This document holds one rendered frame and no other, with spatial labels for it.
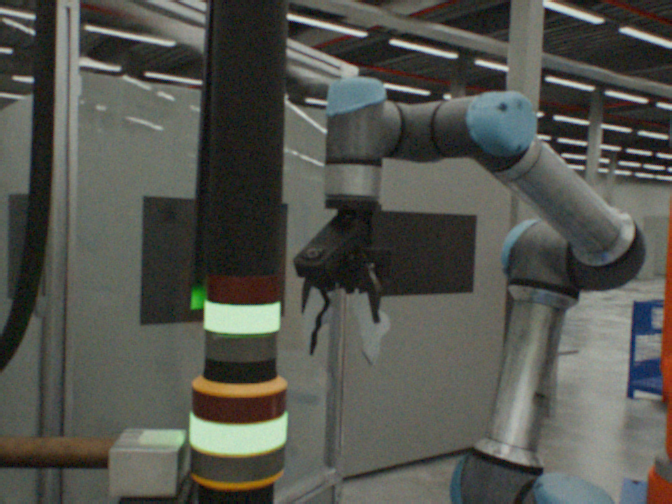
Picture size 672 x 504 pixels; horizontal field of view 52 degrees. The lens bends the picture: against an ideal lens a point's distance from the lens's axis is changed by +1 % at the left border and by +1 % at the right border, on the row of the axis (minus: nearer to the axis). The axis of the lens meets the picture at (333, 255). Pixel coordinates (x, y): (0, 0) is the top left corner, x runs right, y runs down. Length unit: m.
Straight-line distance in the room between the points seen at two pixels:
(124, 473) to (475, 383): 4.80
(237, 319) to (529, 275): 0.91
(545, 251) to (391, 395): 3.44
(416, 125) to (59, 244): 0.57
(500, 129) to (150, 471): 0.61
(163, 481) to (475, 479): 0.90
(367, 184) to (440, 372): 3.99
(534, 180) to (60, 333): 0.73
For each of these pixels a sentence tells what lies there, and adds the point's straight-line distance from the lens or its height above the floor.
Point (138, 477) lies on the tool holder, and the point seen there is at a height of 1.54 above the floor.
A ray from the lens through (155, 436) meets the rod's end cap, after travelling 0.33.
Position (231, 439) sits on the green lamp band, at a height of 1.56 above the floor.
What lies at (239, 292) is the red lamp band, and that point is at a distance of 0.30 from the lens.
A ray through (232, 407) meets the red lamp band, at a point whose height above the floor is 1.57.
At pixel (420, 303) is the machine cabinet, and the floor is 1.12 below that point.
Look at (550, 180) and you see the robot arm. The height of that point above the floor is 1.71.
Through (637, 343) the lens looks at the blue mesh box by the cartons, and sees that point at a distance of 7.36.
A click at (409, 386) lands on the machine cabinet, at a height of 0.56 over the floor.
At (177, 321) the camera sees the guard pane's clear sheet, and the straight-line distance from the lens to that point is 1.32.
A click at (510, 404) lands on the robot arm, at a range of 1.17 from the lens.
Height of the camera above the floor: 1.65
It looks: 3 degrees down
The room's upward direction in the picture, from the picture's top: 2 degrees clockwise
